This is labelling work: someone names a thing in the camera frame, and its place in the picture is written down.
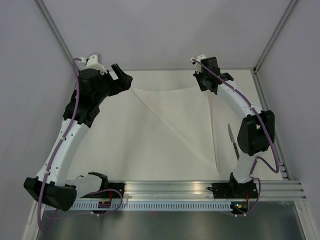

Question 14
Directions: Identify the aluminium mounting rail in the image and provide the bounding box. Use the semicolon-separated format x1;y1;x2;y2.
121;180;307;201

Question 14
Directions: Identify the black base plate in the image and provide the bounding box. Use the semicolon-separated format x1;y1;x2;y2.
206;180;258;199
99;182;126;201

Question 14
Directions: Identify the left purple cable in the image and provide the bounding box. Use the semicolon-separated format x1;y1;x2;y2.
36;57;83;234

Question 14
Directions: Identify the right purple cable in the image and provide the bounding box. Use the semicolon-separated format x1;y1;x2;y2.
192;58;280;174

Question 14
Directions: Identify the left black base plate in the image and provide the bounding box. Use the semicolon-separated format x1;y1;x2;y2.
99;182;126;201

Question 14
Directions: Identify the left aluminium frame post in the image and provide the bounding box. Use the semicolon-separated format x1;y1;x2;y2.
33;0;73;66

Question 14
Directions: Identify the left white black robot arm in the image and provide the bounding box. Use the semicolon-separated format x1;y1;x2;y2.
23;63;133;212

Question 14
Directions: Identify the purple cable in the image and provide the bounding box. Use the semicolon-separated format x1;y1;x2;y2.
192;58;280;174
36;57;83;234

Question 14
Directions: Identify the white slotted cable duct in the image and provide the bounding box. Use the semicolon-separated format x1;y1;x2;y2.
70;200;232;212

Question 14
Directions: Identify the steel table knife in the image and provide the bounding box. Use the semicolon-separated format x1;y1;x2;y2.
228;124;240;160

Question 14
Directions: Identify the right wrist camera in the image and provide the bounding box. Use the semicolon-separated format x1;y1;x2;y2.
190;54;207;74

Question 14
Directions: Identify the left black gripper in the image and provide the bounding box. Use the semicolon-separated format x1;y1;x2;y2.
94;64;133;104

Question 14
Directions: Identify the white cloth napkin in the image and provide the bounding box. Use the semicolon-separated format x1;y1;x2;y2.
132;86;220;173

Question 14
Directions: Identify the right aluminium frame post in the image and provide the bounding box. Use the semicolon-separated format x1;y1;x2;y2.
252;0;300;74

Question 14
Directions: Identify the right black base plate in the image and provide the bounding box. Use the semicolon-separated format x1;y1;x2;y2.
206;180;258;199

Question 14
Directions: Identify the aluminium frame post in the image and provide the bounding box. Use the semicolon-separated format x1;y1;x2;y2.
33;0;73;66
252;0;300;74

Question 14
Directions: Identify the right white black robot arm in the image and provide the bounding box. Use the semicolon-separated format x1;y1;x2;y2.
190;54;280;198

